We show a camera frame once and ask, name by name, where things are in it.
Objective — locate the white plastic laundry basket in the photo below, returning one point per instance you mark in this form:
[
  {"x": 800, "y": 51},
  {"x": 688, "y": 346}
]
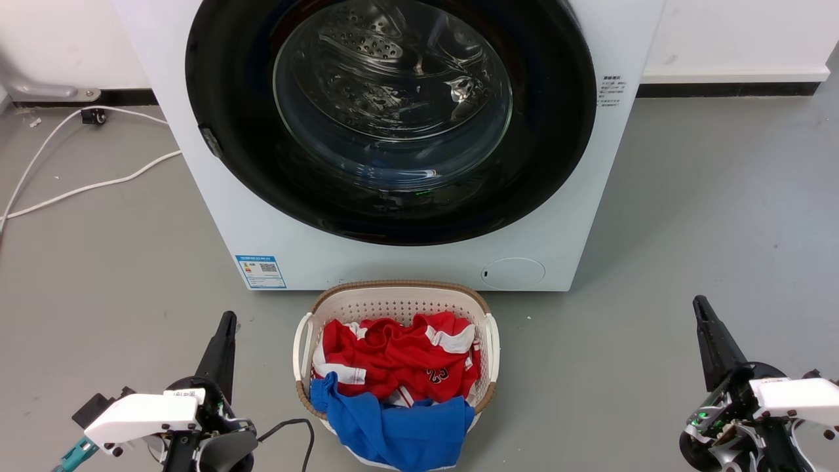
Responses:
[{"x": 393, "y": 305}]

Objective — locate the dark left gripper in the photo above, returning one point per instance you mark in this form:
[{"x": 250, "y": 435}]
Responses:
[{"x": 213, "y": 410}]

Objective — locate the blue energy label sticker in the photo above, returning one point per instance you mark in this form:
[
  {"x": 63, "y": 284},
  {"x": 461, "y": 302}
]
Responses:
[{"x": 261, "y": 272}]

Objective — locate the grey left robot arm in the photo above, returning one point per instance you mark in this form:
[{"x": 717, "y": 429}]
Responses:
[{"x": 229, "y": 455}]

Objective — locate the round white filter cover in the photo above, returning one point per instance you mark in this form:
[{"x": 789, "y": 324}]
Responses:
[{"x": 512, "y": 273}]

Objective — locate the blue garment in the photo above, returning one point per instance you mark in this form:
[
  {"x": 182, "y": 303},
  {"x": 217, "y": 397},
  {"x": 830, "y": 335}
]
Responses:
[{"x": 393, "y": 432}]

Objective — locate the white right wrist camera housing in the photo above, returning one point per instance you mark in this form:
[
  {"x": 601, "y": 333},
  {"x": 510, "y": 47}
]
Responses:
[{"x": 799, "y": 396}]

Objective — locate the grey metal floor bracket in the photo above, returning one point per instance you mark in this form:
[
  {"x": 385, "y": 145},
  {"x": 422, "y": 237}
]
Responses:
[{"x": 46, "y": 90}]

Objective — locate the small black text sticker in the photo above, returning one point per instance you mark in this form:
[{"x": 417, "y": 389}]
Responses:
[{"x": 613, "y": 92}]

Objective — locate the red and white jersey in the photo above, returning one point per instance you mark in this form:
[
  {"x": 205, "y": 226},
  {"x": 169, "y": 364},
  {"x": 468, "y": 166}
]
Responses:
[{"x": 393, "y": 360}]

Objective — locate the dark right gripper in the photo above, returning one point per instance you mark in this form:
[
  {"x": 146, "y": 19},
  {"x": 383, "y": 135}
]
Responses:
[{"x": 734, "y": 419}]

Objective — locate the black round glass washer door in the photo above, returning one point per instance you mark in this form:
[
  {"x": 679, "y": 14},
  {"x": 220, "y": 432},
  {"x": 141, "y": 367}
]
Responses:
[{"x": 223, "y": 98}]

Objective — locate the white front-load washing machine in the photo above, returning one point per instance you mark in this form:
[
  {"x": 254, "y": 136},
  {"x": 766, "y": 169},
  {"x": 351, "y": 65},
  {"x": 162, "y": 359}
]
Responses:
[{"x": 393, "y": 262}]

